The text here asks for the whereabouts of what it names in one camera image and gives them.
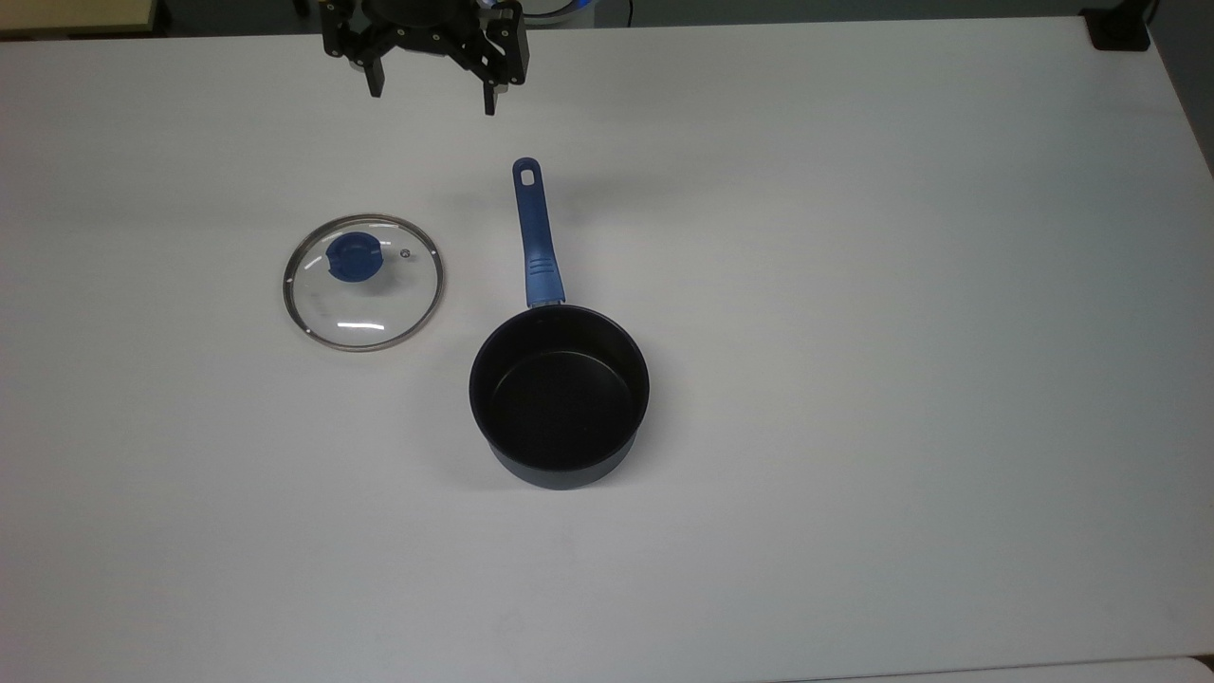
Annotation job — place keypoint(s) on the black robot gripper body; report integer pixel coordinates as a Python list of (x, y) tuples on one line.
[(427, 36)]

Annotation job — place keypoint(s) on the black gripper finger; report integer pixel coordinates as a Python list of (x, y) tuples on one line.
[(491, 98), (375, 80)]

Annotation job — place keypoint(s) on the glass lid with blue knob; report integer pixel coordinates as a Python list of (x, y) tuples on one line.
[(363, 283)]

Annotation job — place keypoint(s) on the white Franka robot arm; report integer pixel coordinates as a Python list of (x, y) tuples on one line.
[(558, 11)]

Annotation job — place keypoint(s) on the light wooden desk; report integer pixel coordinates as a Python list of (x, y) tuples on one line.
[(71, 13)]

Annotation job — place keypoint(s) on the black table clamp mount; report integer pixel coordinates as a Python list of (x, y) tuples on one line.
[(1119, 30)]

